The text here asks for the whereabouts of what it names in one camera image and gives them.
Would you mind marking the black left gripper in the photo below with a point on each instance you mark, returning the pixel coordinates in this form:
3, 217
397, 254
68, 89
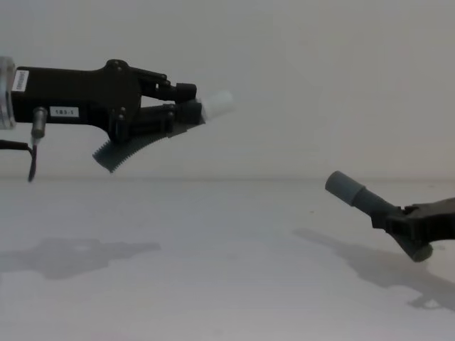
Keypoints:
81, 94

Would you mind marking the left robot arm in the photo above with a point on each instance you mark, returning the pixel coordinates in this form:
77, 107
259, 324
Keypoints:
4, 92

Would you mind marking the white table cloth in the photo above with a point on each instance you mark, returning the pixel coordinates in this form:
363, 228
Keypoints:
199, 277

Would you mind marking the grey angled plastic tube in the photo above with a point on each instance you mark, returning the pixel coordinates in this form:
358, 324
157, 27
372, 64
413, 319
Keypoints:
350, 192

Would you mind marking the white curtain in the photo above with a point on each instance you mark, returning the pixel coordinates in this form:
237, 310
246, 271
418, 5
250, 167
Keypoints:
302, 71

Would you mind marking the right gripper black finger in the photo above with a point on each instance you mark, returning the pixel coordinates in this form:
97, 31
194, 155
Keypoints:
405, 225
435, 209

